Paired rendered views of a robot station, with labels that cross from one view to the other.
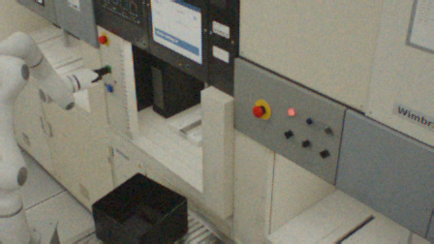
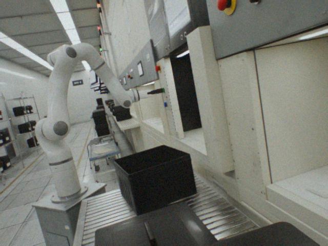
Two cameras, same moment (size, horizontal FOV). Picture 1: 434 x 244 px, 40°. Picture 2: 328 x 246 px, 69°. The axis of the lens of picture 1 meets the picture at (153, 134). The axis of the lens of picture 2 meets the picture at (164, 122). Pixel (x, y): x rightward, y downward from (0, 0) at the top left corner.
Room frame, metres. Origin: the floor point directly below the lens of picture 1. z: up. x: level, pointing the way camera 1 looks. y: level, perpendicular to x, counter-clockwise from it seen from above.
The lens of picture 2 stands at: (0.88, -0.40, 1.23)
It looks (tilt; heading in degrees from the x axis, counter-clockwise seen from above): 9 degrees down; 22
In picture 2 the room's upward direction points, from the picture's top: 11 degrees counter-clockwise
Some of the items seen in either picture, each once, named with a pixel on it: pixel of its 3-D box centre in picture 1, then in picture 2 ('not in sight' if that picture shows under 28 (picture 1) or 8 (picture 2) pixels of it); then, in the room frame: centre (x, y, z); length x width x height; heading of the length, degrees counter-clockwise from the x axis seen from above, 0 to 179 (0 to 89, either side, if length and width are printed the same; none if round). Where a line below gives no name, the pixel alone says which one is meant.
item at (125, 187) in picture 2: (140, 218); (152, 175); (1.80, 0.08, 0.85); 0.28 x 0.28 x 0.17; 45
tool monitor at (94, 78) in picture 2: not in sight; (103, 77); (4.69, 2.15, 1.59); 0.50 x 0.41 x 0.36; 125
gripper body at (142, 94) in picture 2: (83, 78); (144, 94); (2.34, 0.29, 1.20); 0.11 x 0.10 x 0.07; 125
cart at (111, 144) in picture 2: not in sight; (107, 161); (3.90, 1.90, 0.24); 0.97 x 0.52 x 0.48; 38
